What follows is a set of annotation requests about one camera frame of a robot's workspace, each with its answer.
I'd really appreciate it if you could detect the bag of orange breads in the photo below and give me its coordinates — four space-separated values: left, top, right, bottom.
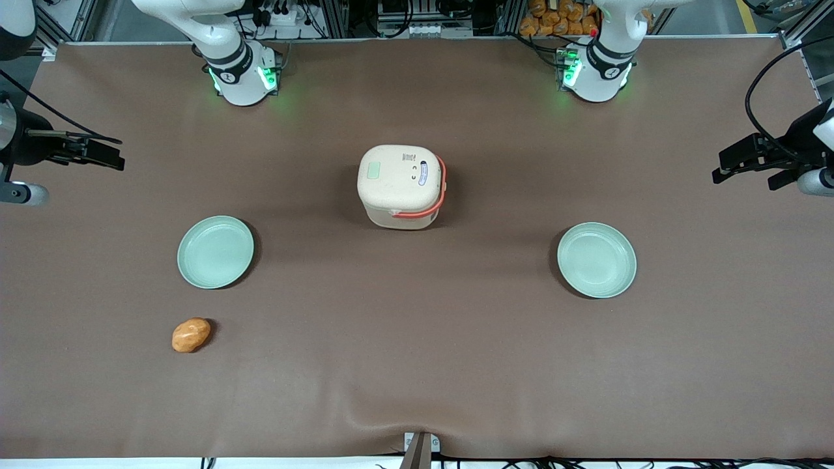
519 0 600 37

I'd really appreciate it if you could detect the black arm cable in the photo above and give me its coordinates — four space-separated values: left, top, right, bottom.
745 36 834 163
0 68 124 145

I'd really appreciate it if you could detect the black electronics box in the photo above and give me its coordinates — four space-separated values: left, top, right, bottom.
377 0 474 38

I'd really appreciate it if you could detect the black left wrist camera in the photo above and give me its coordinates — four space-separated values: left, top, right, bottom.
784 98 834 171

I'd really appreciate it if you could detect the brown table mat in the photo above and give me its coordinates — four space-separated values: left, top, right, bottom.
0 38 834 460

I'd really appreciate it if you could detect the grey metal camera bracket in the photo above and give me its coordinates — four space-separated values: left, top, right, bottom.
399 431 442 469

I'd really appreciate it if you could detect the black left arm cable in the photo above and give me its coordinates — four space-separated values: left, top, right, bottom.
745 36 834 163

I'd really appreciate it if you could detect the orange brown bread roll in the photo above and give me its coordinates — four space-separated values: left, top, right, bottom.
171 317 212 354

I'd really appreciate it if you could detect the aluminium frame post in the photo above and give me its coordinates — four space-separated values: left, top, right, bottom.
779 0 834 50
33 0 100 61

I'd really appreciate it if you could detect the pale green round plate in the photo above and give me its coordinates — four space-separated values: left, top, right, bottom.
557 222 637 299
177 216 255 290

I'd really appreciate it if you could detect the beige rice cooker orange handle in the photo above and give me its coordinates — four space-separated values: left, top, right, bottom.
356 144 448 231

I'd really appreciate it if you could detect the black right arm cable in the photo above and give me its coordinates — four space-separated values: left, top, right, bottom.
0 68 124 145

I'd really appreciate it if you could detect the white power strip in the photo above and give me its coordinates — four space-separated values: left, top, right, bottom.
251 0 315 28

